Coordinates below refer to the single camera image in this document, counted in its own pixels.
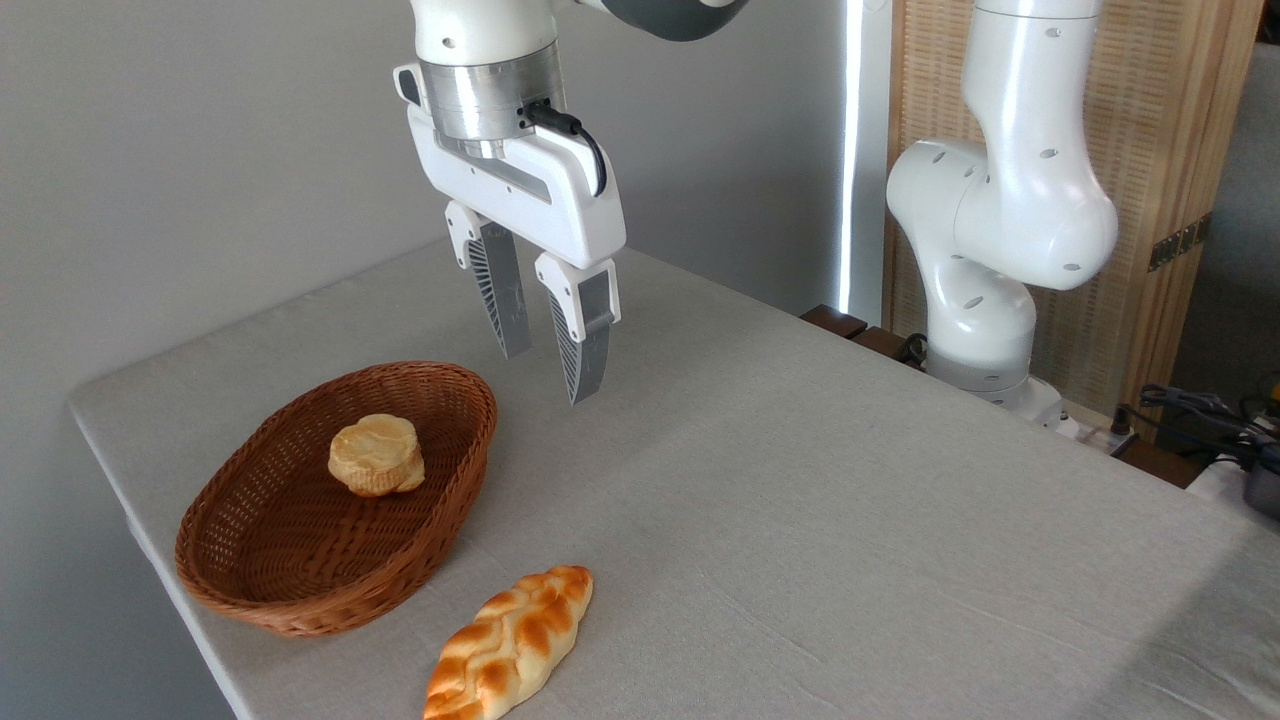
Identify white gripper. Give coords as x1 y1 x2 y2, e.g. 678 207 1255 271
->
405 105 629 406

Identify braided golden bread loaf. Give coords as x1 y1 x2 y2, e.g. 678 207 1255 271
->
423 565 595 720

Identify round pale bread bun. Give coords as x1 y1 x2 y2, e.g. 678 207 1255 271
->
328 414 426 498

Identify brown wicker basket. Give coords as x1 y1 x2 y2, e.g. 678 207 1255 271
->
175 361 498 638

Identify dark brown wooden block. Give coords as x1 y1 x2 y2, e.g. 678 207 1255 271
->
800 304 926 366

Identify grey tablecloth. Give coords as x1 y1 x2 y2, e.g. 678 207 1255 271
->
68 238 1280 720

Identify white power strip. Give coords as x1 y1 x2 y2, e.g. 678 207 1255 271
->
1040 400 1141 456

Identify metal screen hinge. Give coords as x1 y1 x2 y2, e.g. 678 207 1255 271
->
1148 213 1213 273

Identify wooden bamboo folding screen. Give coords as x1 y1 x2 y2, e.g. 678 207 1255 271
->
882 0 1266 416

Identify dark grey device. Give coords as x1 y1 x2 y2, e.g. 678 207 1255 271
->
1243 445 1280 521

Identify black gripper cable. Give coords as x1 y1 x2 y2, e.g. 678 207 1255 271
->
520 100 609 198

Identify black cable bundle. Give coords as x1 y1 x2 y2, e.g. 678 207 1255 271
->
1112 384 1280 471

